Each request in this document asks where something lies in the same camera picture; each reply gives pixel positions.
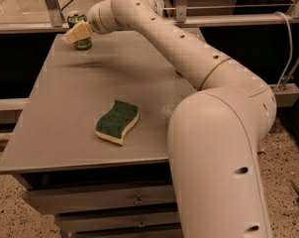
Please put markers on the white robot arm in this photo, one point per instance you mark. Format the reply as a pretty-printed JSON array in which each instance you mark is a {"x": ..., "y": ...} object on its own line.
[{"x": 213, "y": 134}]

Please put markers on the bottom grey drawer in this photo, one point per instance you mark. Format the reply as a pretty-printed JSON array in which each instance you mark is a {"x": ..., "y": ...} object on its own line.
[{"x": 170, "y": 231}]

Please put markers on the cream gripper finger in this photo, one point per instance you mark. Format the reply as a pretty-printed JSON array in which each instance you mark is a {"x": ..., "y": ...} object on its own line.
[{"x": 78, "y": 32}]

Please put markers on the dark green soda can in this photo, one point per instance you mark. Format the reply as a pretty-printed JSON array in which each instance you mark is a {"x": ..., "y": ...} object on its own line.
[{"x": 73, "y": 18}]

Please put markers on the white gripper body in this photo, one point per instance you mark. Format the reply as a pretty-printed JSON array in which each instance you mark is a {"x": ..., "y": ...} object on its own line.
[{"x": 94, "y": 24}]

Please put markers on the grey drawer cabinet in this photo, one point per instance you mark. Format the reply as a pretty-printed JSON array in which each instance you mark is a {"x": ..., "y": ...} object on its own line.
[{"x": 55, "y": 145}]

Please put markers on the top grey drawer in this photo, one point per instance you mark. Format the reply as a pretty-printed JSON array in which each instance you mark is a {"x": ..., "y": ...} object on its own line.
[{"x": 99, "y": 197}]

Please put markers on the metal guard rail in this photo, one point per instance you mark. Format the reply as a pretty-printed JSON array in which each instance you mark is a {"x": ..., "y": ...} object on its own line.
[{"x": 138, "y": 15}]

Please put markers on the grey drawer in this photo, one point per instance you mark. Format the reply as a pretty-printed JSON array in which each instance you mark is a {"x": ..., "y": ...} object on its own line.
[
  {"x": 82, "y": 223},
  {"x": 99, "y": 197},
  {"x": 170, "y": 231}
]

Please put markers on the middle grey drawer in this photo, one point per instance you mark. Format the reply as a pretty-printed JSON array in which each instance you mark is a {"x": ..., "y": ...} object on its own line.
[{"x": 82, "y": 223}]

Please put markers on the green yellow sponge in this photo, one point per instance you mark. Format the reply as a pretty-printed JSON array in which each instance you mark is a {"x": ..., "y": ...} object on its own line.
[{"x": 117, "y": 122}]

